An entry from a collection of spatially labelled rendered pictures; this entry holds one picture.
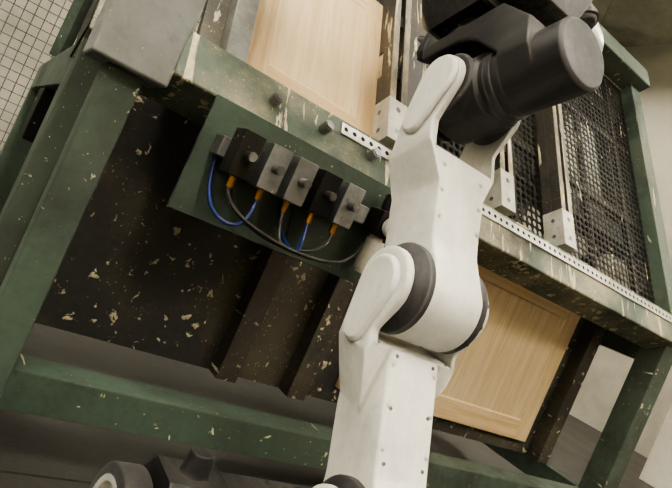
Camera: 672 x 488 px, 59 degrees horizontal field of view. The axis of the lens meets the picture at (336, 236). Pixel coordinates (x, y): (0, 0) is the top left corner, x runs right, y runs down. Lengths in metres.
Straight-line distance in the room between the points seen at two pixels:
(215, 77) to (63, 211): 0.42
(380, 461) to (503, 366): 1.38
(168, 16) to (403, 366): 0.63
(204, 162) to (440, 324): 0.58
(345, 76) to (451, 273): 0.77
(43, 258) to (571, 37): 0.85
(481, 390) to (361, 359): 1.33
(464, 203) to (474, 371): 1.21
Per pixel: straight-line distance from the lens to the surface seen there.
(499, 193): 1.74
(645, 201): 2.75
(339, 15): 1.65
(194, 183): 1.21
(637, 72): 3.06
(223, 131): 1.22
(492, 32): 1.02
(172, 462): 1.06
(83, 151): 1.00
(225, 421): 1.43
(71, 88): 1.19
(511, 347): 2.21
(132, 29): 0.98
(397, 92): 1.58
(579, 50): 0.95
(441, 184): 0.95
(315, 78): 1.46
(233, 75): 1.26
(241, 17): 1.38
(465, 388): 2.13
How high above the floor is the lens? 0.64
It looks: 1 degrees up
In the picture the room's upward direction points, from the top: 24 degrees clockwise
